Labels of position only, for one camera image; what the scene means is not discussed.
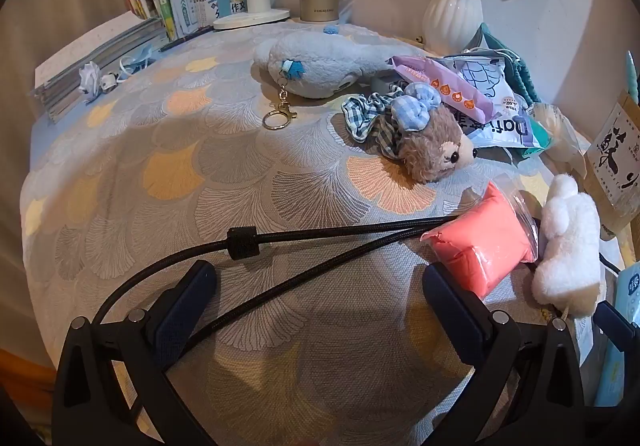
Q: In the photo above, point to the brown paper bag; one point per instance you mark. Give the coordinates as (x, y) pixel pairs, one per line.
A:
(615, 165)

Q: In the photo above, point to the white packet with purple lettering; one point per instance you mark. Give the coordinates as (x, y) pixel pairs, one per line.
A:
(505, 130)

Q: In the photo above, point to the white packet with blue pattern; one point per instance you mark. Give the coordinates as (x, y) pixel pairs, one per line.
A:
(485, 73)

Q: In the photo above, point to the teal printed towel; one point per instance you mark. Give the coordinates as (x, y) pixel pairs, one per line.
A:
(525, 75)

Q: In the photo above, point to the small blue trinket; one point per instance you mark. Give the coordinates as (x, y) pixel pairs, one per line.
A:
(331, 29)

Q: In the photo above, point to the white translucent plastic bag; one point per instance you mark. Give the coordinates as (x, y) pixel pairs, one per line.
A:
(560, 125)

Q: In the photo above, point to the pink clay pack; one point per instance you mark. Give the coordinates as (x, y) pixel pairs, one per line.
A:
(475, 236)

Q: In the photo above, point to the orange fabric edge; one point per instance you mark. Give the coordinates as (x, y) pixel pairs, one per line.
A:
(25, 376)

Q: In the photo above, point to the purple snack packet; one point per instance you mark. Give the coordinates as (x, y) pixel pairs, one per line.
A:
(450, 85)

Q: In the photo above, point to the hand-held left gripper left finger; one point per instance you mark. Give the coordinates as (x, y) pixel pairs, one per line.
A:
(184, 308)

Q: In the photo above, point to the white plush toy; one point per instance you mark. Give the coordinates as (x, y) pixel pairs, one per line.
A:
(570, 246)

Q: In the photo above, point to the blue plaid scrunchie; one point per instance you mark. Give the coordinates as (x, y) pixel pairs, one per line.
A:
(365, 113)

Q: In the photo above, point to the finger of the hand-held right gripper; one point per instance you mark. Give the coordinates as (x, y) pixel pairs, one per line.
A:
(619, 323)

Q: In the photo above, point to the black pen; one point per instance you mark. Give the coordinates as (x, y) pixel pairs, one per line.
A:
(185, 38)

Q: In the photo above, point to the light blue tissue pack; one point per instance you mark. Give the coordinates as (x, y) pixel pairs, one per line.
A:
(625, 376)

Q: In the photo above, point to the flat stack of booklets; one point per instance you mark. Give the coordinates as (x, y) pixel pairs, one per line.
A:
(100, 60)

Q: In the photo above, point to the blue face mask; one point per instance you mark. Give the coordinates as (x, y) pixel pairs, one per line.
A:
(142, 56)

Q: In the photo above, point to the brown bear plush toy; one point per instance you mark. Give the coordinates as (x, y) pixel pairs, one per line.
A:
(430, 145)

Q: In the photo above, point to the ginkgo patterned tablecloth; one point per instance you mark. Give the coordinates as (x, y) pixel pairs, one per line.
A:
(200, 175)

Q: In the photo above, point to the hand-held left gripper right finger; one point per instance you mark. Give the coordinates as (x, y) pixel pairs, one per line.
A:
(450, 311)

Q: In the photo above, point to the light teal twisted stick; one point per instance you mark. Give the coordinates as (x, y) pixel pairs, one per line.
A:
(632, 75)

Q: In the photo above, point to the white ribbed vase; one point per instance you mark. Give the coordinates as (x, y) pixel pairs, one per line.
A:
(450, 20)

